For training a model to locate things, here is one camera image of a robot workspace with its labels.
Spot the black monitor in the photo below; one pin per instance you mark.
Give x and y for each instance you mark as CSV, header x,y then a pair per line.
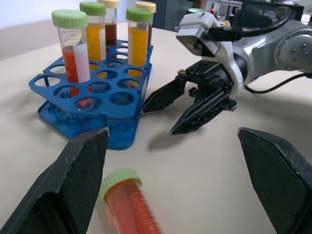
x,y
258,12

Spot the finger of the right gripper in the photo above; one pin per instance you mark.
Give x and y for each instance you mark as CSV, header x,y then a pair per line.
x,y
197,114
163,97

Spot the brown liquid tube yellow cap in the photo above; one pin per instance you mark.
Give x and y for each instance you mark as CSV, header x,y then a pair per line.
x,y
111,33
150,36

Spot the blue test tube rack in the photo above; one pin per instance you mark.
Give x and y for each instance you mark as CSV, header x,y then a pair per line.
x,y
122,131

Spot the red liquid tube green cap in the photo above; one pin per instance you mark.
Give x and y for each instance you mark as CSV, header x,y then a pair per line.
x,y
70,63
136,207

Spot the dark cabinet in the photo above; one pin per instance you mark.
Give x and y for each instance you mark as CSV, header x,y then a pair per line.
x,y
170,14

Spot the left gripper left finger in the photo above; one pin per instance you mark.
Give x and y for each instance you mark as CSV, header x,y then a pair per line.
x,y
61,185

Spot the yellow liquid tube green cap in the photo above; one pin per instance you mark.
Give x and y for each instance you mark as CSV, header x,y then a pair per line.
x,y
137,46
95,46

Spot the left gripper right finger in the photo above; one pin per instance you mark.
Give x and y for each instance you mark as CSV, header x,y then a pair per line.
x,y
285,185

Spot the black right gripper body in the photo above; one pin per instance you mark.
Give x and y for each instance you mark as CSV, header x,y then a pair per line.
x,y
209,75

